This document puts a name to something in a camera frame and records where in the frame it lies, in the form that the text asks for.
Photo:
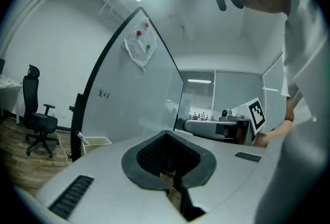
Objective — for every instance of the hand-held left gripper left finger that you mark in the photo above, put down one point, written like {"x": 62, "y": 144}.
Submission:
{"x": 152, "y": 156}

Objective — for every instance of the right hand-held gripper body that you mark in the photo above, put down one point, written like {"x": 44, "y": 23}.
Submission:
{"x": 206, "y": 127}

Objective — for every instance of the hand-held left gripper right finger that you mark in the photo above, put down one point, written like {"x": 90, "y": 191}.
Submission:
{"x": 184, "y": 157}

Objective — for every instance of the white marker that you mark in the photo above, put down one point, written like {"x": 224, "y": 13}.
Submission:
{"x": 82, "y": 137}

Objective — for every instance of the person's right forearm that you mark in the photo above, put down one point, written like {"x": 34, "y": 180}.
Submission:
{"x": 279, "y": 130}

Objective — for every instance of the glass partition window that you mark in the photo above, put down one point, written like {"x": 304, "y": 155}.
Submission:
{"x": 219, "y": 96}

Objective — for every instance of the black-framed whiteboard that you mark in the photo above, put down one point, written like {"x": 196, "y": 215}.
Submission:
{"x": 134, "y": 83}

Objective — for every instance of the green round magnet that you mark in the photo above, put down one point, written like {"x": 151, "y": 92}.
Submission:
{"x": 148, "y": 47}

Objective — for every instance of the person's white shirt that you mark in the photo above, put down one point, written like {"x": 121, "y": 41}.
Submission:
{"x": 301, "y": 94}

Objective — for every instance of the crumpled white paper sheet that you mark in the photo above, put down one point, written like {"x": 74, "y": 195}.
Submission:
{"x": 140, "y": 43}

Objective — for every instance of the red round magnet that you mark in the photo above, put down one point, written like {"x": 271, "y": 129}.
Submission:
{"x": 139, "y": 33}

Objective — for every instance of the black office chair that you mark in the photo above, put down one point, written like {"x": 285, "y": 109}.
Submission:
{"x": 36, "y": 114}

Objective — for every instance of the white desk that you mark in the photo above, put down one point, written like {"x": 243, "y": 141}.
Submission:
{"x": 9, "y": 83}

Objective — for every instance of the black monitor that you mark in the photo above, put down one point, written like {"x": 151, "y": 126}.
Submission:
{"x": 2, "y": 66}

